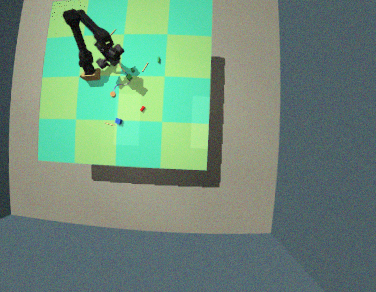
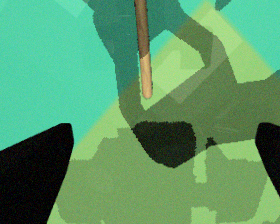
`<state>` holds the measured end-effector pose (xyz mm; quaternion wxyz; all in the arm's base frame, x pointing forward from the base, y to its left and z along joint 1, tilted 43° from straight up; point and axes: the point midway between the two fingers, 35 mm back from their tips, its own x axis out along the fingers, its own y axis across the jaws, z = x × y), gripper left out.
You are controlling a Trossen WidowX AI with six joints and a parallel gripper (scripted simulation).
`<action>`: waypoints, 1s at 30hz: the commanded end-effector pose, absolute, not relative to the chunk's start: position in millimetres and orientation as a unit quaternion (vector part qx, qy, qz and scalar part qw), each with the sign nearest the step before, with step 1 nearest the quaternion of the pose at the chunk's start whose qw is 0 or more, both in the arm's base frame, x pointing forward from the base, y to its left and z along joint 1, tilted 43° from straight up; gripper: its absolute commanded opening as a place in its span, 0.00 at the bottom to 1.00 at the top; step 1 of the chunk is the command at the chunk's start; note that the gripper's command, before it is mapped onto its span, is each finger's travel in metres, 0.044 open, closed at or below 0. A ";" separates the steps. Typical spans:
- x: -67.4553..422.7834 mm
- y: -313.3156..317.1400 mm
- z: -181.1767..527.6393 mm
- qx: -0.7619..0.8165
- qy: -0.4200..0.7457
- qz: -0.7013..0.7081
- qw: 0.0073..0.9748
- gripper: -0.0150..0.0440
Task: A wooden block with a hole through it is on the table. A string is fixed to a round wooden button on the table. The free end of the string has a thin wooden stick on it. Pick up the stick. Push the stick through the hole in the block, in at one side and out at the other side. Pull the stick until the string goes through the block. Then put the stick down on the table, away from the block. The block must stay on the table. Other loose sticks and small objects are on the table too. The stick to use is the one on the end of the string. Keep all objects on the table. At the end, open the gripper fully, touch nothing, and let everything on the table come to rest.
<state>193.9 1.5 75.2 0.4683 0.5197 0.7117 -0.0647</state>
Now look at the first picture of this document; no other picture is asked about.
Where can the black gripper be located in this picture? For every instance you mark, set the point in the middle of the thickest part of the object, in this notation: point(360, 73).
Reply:
point(104, 63)

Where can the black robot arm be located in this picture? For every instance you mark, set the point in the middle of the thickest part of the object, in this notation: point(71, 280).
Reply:
point(72, 18)

